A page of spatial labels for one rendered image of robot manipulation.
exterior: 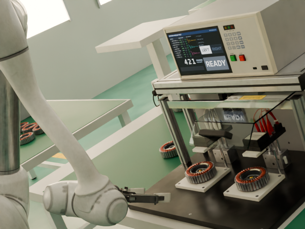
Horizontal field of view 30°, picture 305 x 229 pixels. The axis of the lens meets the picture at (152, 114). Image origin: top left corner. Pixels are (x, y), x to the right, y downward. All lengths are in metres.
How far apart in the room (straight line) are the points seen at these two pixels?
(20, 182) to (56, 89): 5.05
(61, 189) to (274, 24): 0.83
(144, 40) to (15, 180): 1.10
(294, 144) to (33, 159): 1.59
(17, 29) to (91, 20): 5.64
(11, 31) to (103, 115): 1.91
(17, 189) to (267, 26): 0.93
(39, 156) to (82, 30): 4.08
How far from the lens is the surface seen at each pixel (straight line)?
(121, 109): 3.50
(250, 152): 1.92
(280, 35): 1.87
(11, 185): 1.85
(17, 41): 1.59
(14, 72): 1.61
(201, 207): 1.92
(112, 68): 7.34
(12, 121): 1.81
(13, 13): 1.60
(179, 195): 2.05
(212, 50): 1.95
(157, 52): 3.06
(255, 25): 1.80
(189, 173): 2.07
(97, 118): 3.41
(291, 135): 2.08
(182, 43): 2.04
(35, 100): 1.62
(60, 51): 6.94
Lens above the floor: 1.66
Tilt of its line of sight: 17 degrees down
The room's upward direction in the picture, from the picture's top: 21 degrees counter-clockwise
